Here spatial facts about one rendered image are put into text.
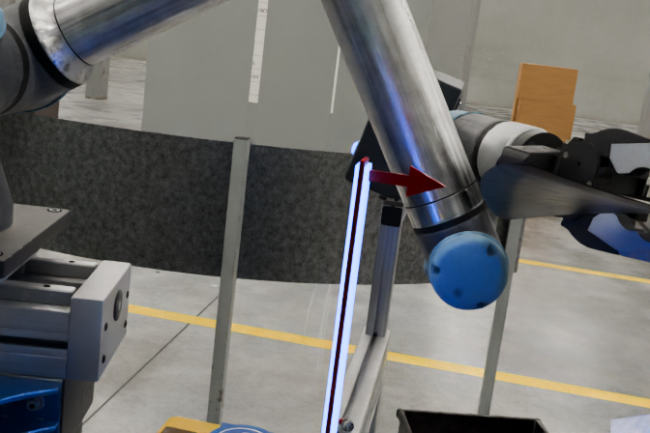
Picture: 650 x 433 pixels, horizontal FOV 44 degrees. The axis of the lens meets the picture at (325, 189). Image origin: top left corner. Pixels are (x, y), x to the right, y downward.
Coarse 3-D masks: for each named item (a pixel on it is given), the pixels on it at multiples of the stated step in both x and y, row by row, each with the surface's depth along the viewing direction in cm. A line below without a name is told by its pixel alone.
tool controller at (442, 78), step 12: (444, 84) 115; (456, 84) 119; (444, 96) 116; (456, 96) 115; (456, 108) 117; (372, 132) 118; (360, 144) 119; (372, 144) 119; (360, 156) 119; (372, 156) 119; (348, 168) 120; (372, 168) 119; (384, 168) 119; (348, 180) 120; (384, 192) 120; (396, 192) 119
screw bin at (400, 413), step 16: (400, 416) 89; (416, 416) 91; (432, 416) 91; (448, 416) 91; (464, 416) 91; (480, 416) 91; (496, 416) 92; (400, 432) 89; (416, 432) 91; (432, 432) 91; (448, 432) 91; (464, 432) 92; (480, 432) 92; (496, 432) 92; (512, 432) 92; (528, 432) 92; (544, 432) 89
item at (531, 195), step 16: (496, 176) 57; (512, 176) 55; (528, 176) 52; (544, 176) 51; (560, 176) 50; (496, 192) 63; (512, 192) 62; (528, 192) 61; (544, 192) 60; (560, 192) 58; (576, 192) 54; (592, 192) 51; (608, 192) 50; (496, 208) 69; (512, 208) 68; (528, 208) 68; (544, 208) 67; (560, 208) 67; (576, 208) 66; (592, 208) 65; (608, 208) 64; (624, 208) 62; (640, 208) 58
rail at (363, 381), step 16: (368, 336) 117; (368, 352) 114; (384, 352) 113; (352, 368) 105; (368, 368) 106; (384, 368) 119; (352, 384) 100; (368, 384) 101; (352, 400) 99; (368, 400) 96; (352, 416) 92; (368, 416) 98; (352, 432) 88; (368, 432) 103
